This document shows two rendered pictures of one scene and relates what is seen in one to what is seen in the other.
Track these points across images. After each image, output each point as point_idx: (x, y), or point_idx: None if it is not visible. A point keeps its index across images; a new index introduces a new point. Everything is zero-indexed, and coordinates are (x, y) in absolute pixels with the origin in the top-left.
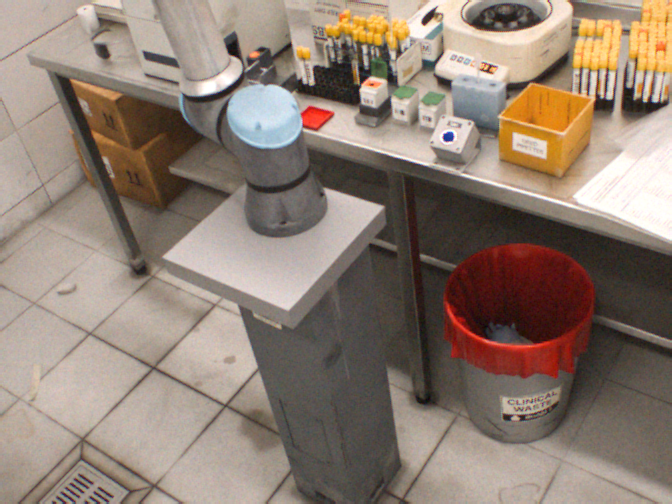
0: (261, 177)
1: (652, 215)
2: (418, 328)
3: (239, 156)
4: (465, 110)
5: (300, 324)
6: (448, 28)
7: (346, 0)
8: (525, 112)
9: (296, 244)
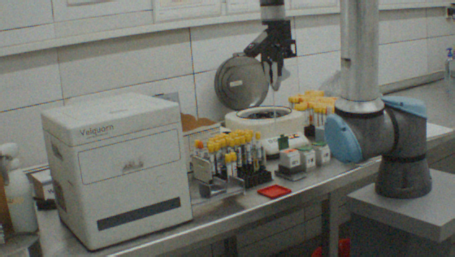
0: (425, 145)
1: (432, 132)
2: None
3: (413, 137)
4: None
5: (444, 251)
6: (261, 124)
7: (189, 134)
8: None
9: (440, 184)
